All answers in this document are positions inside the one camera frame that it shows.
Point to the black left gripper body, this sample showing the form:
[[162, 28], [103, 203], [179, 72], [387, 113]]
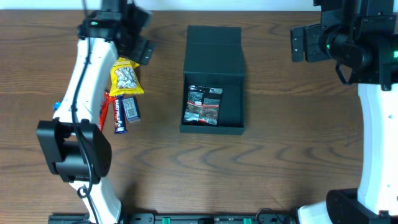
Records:
[[133, 47]]

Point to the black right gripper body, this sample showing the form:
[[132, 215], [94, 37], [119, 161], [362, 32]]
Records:
[[297, 43]]

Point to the yellow Hacks candy bag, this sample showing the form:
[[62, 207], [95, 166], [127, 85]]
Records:
[[124, 80]]

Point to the red Hacks candy bag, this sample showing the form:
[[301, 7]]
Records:
[[105, 103]]

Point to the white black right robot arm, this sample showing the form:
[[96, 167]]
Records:
[[361, 37]]

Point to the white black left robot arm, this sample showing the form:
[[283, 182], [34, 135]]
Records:
[[73, 146]]

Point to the blue Oreo cookie pack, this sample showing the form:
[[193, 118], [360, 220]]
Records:
[[56, 105]]

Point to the small blue candy box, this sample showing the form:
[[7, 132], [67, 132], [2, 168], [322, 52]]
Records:
[[131, 109]]

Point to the Dairy Milk chocolate bar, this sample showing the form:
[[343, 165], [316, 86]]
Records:
[[119, 117]]

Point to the dark green gift box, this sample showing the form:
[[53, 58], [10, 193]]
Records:
[[214, 58]]

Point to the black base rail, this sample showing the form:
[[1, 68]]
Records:
[[150, 218]]

